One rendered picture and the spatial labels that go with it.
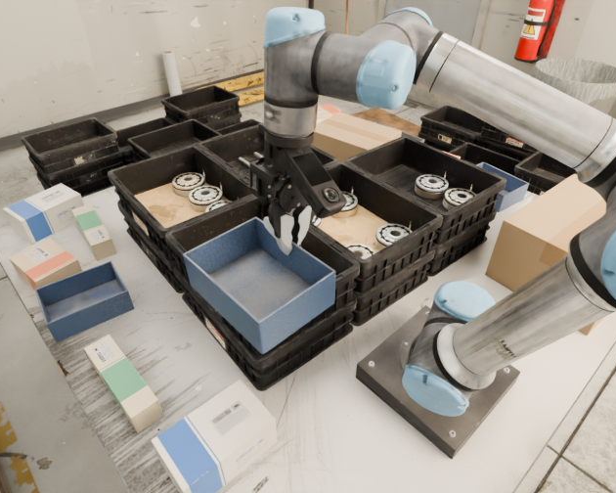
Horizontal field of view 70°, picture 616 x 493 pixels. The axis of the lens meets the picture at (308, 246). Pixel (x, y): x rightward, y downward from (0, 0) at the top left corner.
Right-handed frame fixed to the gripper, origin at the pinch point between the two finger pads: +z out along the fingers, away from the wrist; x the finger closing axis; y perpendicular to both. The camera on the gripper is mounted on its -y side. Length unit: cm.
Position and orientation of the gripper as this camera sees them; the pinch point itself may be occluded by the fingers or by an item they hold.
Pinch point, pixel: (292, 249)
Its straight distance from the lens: 73.5
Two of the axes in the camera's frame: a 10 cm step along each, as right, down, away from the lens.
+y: -6.6, -4.7, 5.9
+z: -0.7, 8.1, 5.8
